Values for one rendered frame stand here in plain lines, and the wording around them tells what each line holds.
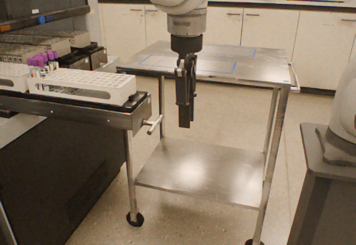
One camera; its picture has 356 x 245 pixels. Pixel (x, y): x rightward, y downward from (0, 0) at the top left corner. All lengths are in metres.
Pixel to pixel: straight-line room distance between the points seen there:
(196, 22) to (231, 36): 2.37
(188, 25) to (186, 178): 0.85
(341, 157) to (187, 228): 0.90
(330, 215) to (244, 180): 0.54
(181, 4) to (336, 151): 0.56
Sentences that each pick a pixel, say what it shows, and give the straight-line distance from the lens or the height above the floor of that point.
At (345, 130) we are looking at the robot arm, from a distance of 0.80.
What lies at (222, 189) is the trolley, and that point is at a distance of 1.29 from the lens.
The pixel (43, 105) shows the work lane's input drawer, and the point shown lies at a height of 0.79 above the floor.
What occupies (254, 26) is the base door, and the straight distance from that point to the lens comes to 2.97.
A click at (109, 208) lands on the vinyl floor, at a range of 1.62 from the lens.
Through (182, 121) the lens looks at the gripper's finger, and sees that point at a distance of 0.73.
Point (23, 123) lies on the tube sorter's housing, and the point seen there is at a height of 0.70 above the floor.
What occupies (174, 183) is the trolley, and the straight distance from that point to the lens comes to 1.31.
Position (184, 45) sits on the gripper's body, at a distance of 0.65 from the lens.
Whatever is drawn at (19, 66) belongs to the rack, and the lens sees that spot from 1.02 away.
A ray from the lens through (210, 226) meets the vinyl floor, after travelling 1.51.
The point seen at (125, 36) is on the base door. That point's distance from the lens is 3.34.
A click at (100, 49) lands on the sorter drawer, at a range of 1.36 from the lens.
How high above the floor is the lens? 1.13
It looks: 26 degrees down
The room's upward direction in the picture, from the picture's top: straight up
